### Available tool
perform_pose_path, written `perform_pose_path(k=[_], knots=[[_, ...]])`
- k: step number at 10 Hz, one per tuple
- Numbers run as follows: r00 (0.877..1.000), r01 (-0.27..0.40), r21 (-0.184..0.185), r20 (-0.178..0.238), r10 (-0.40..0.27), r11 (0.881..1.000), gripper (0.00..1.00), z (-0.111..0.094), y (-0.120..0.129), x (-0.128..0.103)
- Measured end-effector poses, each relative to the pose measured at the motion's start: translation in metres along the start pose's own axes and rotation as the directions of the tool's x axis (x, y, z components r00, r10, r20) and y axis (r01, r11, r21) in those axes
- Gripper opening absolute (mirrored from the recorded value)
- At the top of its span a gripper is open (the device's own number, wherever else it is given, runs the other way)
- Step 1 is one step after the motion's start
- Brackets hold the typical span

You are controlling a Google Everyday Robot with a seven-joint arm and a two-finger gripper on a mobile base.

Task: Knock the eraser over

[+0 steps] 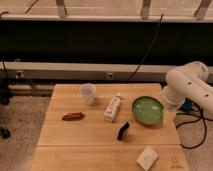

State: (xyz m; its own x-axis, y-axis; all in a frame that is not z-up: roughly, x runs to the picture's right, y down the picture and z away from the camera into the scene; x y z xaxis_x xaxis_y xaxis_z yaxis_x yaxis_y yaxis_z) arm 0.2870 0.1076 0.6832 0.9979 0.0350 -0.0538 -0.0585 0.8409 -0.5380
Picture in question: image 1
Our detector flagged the brown sausage toy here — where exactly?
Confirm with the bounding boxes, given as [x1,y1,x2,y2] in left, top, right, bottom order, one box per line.
[62,112,84,121]

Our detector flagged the black floor cable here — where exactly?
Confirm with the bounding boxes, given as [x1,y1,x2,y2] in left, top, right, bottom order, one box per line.
[175,103,208,150]

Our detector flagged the black object on floor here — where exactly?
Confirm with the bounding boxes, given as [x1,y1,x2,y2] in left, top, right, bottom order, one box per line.
[0,127,11,139]

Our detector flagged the wall power outlet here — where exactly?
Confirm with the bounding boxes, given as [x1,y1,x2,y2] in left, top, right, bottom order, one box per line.
[106,72,114,80]

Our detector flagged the black hanging cable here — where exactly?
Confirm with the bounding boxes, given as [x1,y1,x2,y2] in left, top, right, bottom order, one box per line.
[125,12,165,83]

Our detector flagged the white plastic bottle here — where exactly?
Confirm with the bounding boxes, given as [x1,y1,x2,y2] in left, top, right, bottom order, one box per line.
[104,93,122,122]

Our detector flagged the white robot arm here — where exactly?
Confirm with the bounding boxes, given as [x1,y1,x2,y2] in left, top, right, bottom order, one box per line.
[161,61,213,114]

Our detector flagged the blue object behind arm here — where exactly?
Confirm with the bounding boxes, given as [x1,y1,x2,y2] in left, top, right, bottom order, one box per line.
[180,99,192,112]

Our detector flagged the clear plastic cup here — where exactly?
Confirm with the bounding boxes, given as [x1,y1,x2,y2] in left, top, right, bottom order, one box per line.
[79,83,96,105]

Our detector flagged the white square sponge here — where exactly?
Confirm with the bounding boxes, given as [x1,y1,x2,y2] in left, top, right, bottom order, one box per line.
[136,146,158,171]

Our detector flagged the green bowl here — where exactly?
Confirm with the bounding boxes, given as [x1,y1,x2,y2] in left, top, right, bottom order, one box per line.
[132,96,164,126]

